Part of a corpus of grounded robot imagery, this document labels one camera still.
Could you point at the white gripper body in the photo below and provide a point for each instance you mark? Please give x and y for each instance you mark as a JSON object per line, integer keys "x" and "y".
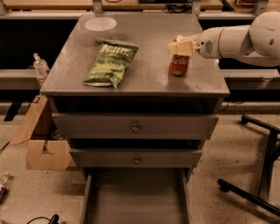
{"x": 207, "y": 44}

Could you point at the red coke can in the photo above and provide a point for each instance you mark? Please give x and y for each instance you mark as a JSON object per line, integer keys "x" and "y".
{"x": 179, "y": 65}

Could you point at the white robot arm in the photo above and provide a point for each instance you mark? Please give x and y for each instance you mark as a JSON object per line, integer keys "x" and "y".
{"x": 257, "y": 44}

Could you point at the grey drawer cabinet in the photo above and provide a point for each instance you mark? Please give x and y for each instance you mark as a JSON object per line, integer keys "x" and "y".
{"x": 147, "y": 86}

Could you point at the grey top drawer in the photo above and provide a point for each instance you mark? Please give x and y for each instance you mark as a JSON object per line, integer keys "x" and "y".
{"x": 130, "y": 126}

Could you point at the grey middle drawer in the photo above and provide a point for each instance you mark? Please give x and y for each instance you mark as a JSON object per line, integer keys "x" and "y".
{"x": 132, "y": 157}

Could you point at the grey open bottom drawer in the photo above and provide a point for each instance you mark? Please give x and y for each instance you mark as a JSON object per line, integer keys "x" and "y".
{"x": 136, "y": 196}

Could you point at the green chip bag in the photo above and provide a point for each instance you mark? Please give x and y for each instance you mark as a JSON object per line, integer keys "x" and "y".
{"x": 112, "y": 59}

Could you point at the black chair base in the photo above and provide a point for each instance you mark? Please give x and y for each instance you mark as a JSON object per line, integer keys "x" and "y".
{"x": 258, "y": 90}

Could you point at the clear plastic bottle on shelf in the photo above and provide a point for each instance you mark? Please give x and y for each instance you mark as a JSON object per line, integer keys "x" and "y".
{"x": 40, "y": 66}

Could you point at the brown cardboard box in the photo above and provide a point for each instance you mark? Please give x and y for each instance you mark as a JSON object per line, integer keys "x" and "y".
{"x": 46, "y": 149}

